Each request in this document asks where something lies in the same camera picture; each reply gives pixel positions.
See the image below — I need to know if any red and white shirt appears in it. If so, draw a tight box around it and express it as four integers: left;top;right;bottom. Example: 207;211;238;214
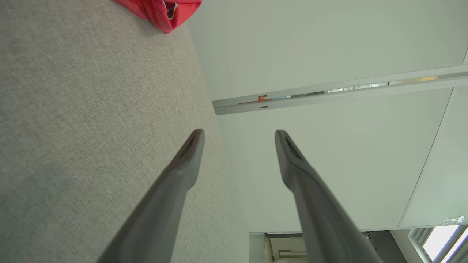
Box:
112;0;203;34

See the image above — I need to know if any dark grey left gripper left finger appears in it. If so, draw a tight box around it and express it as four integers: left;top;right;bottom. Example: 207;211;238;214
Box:
97;129;205;263

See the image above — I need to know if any grey partition post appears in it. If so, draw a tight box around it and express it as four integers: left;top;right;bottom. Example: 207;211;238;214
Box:
212;65;468;116

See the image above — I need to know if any window with white frame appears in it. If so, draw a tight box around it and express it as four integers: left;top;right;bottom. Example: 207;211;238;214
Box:
409;216;468;263

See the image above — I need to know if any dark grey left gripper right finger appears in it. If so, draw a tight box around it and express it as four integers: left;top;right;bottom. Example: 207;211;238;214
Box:
275;130;384;263

